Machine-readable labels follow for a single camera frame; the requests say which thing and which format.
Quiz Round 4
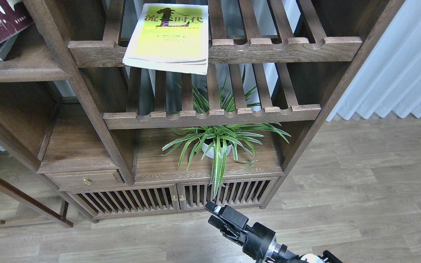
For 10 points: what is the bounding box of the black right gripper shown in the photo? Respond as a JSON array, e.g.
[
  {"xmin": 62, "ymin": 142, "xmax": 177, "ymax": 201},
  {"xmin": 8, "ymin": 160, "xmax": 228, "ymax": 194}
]
[{"xmin": 204, "ymin": 201, "xmax": 275, "ymax": 261}]

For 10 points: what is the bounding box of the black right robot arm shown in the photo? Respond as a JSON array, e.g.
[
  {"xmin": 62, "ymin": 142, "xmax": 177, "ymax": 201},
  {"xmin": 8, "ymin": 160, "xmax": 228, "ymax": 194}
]
[{"xmin": 205, "ymin": 201, "xmax": 341, "ymax": 263}]

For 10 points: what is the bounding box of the white plant pot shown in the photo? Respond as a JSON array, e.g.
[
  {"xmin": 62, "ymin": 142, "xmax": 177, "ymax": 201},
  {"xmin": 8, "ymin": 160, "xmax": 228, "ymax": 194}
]
[{"xmin": 201, "ymin": 139, "xmax": 233, "ymax": 159}]

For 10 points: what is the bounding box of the green spider plant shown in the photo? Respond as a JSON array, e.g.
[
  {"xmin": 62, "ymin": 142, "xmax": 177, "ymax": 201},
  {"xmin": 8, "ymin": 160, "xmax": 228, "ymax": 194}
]
[{"xmin": 157, "ymin": 66, "xmax": 291, "ymax": 200}]

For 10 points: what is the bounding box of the brass drawer knob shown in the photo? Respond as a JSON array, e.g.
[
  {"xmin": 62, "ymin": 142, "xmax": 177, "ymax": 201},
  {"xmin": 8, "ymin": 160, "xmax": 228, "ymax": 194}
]
[{"xmin": 83, "ymin": 178, "xmax": 92, "ymax": 186}]

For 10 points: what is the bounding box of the dark wooden bookshelf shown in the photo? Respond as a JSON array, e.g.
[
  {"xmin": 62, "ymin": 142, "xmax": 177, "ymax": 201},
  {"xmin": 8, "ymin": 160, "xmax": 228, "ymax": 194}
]
[{"xmin": 0, "ymin": 0, "xmax": 404, "ymax": 222}]

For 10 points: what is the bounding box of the yellow green book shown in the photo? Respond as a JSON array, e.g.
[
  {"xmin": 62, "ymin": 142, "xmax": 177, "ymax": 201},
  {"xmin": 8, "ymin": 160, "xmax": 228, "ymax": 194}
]
[{"xmin": 122, "ymin": 3, "xmax": 209, "ymax": 75}]

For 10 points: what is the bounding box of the white curtain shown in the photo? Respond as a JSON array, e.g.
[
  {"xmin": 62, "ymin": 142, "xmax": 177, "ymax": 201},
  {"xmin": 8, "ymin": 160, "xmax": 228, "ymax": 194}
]
[{"xmin": 326, "ymin": 0, "xmax": 421, "ymax": 121}]

